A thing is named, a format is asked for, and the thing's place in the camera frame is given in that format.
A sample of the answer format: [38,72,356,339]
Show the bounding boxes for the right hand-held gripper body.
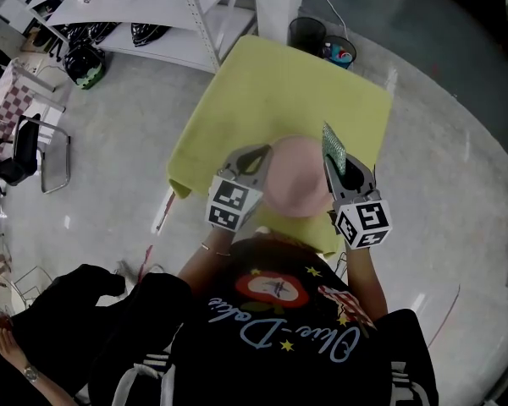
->
[329,189,394,251]

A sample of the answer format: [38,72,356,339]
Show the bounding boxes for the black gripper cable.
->
[334,251,351,278]

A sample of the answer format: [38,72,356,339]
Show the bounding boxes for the person's black printed shirt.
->
[88,237,439,406]

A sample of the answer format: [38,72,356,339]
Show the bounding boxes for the person's right forearm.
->
[345,245,389,321]

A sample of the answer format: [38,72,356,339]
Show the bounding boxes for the white metal shelving rack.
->
[25,0,259,74]

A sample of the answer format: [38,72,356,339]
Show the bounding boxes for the pink checkered cloth table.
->
[0,59,67,168]

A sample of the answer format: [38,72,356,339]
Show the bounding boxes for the white floor cable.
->
[306,0,348,37]

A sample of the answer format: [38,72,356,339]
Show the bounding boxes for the table with yellow-green cloth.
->
[165,34,394,261]

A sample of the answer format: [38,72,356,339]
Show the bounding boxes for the black chrome cantilever chair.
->
[0,113,72,195]

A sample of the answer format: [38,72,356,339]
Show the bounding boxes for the black mesh wastebasket with trash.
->
[321,35,358,71]

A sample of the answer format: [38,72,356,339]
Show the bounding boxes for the empty black mesh wastebasket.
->
[288,17,327,57]

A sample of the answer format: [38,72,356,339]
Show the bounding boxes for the thin metal bracelet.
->
[200,241,232,257]

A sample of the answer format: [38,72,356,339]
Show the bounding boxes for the green scrubbing sponge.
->
[321,121,348,177]

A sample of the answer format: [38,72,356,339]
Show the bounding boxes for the shiny black bag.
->
[130,22,170,48]
[63,22,119,44]

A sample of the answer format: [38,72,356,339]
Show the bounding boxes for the black and green helmet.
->
[62,44,107,91]

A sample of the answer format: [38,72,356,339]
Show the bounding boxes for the large pink plate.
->
[262,135,338,219]

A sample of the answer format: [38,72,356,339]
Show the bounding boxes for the person's left forearm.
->
[176,226,234,285]

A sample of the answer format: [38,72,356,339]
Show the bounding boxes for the cream seat wire frame chair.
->
[0,264,54,316]

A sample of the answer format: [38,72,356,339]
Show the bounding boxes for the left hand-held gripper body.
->
[206,174,264,232]

